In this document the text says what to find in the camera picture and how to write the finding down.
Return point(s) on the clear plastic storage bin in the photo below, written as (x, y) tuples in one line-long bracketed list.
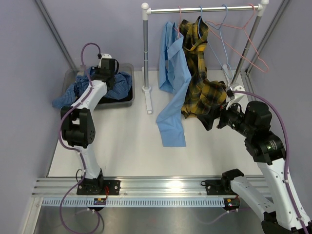
[(106, 103)]

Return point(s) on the left aluminium frame post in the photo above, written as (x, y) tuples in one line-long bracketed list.
[(52, 28)]

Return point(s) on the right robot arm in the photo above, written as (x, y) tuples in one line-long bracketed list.
[(284, 213)]

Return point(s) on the black shirt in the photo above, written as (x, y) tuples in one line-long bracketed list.
[(114, 98)]

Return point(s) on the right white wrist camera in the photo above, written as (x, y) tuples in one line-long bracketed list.
[(234, 95)]

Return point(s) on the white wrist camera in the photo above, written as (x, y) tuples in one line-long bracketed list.
[(104, 60), (234, 95)]

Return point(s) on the dark blue checked shirt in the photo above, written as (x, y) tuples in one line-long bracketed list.
[(120, 89)]

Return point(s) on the blue hanger for checked shirt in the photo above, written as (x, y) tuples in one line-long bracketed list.
[(226, 68)]

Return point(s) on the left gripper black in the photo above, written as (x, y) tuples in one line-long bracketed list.
[(97, 70)]

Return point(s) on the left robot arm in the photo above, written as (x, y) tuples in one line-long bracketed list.
[(77, 131)]

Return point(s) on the aluminium frame post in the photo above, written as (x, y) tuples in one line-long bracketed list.
[(52, 28), (277, 17)]

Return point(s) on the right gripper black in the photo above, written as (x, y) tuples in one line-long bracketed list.
[(207, 119)]

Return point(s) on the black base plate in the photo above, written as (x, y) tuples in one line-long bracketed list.
[(99, 187), (217, 187)]

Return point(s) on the right aluminium frame post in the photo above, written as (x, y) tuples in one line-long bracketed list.
[(277, 17)]

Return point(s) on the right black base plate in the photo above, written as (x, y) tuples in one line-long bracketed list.
[(217, 187)]

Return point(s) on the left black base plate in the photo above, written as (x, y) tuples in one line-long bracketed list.
[(99, 187)]

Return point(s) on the slotted cable duct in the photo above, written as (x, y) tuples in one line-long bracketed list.
[(134, 202)]

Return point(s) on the light blue shirt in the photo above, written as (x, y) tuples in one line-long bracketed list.
[(174, 78)]

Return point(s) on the yellow plaid shirt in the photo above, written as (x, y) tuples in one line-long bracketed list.
[(202, 94)]

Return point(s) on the aluminium mounting rail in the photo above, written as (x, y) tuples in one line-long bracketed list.
[(133, 187)]

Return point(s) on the metal clothes rack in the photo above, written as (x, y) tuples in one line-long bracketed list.
[(146, 11)]

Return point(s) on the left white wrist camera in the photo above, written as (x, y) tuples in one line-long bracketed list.
[(104, 60)]

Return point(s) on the blue hanger for plaid shirt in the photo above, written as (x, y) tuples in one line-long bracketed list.
[(199, 22)]

